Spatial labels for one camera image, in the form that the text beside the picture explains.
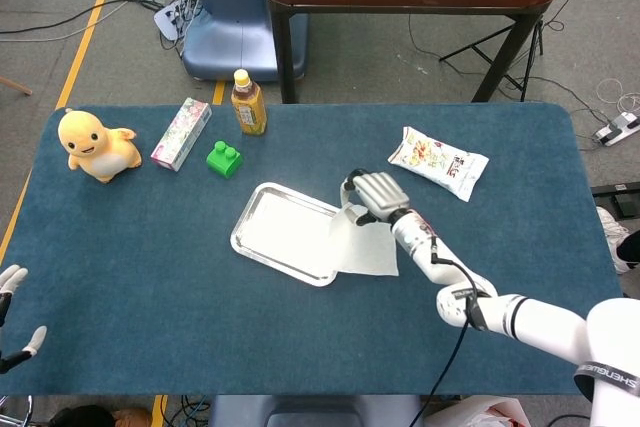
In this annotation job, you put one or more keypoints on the floral toothpaste box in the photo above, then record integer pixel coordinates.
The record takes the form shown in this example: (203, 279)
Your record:
(181, 134)

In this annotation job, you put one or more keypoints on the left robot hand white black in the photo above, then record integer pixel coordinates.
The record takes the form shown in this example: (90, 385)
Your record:
(12, 282)

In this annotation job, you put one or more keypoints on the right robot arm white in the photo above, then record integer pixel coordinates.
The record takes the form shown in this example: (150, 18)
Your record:
(525, 317)

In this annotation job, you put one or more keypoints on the right robot hand silver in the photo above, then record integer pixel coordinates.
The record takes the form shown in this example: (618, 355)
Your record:
(382, 194)

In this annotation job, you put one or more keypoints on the wooden stick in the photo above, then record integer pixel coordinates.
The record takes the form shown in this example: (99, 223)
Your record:
(15, 85)

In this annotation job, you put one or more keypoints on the yellow plush dinosaur toy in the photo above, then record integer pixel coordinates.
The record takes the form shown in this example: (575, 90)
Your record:
(97, 147)

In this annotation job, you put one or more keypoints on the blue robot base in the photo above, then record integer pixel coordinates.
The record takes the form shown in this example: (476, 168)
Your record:
(235, 22)

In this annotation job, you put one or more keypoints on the white plastic bag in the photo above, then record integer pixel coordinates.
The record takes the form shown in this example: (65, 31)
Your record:
(475, 412)

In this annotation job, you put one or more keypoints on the grey robot torso base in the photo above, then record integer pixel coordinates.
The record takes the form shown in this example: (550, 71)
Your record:
(310, 412)

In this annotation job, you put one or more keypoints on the yellow cap tea bottle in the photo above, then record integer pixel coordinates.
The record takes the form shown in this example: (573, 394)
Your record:
(248, 107)

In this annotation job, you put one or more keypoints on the white power strip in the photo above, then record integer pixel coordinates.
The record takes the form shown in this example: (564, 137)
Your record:
(617, 128)

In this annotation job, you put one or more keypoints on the white multi-socket with plugs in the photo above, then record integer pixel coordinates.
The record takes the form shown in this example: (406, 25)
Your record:
(175, 17)

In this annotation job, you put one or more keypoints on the silver metal tray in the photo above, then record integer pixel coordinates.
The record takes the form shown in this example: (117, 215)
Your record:
(280, 227)

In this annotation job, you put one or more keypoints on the white shoe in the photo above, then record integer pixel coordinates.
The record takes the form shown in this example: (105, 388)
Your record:
(612, 237)

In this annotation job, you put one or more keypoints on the white printed snack bag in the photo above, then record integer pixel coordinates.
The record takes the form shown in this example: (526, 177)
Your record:
(440, 162)

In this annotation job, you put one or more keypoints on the green toy building block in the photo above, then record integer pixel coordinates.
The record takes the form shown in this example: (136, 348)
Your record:
(223, 159)

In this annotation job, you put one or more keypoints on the white paper sheet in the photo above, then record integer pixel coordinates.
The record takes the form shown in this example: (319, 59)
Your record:
(370, 252)

